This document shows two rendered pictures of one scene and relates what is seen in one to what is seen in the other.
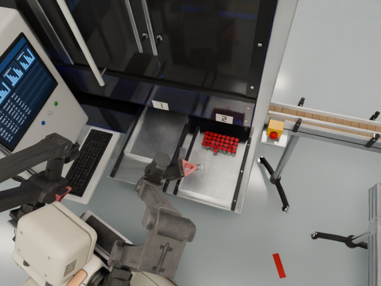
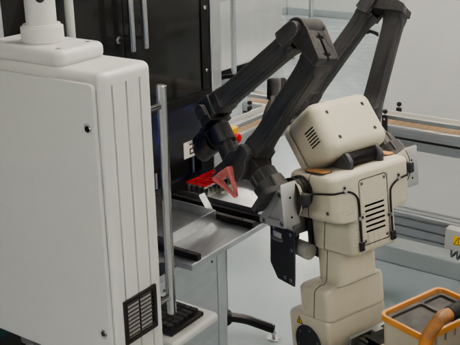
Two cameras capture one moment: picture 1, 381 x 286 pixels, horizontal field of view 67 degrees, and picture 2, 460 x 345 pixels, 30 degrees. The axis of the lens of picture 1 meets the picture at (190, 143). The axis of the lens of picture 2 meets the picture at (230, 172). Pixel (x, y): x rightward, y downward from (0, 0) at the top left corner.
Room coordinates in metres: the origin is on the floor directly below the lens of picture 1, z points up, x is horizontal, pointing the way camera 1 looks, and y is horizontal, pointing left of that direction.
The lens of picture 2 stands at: (0.07, 2.62, 1.95)
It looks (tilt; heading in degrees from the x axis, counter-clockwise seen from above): 20 degrees down; 282
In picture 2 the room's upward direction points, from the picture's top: 1 degrees counter-clockwise
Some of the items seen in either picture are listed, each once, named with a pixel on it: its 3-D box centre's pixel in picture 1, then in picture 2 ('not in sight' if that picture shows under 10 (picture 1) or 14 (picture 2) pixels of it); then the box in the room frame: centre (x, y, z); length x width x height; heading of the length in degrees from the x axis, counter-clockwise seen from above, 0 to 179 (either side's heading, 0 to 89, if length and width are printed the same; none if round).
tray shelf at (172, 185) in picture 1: (184, 152); (199, 212); (0.72, 0.04, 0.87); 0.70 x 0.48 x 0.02; 66
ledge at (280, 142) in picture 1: (274, 134); not in sight; (0.75, -0.45, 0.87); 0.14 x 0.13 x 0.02; 156
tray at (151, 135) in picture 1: (158, 131); (149, 217); (0.85, 0.16, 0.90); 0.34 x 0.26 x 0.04; 156
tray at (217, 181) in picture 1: (214, 164); (238, 192); (0.61, -0.10, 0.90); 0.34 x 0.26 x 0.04; 155
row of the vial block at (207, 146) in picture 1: (218, 149); (218, 185); (0.69, -0.14, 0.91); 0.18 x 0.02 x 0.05; 65
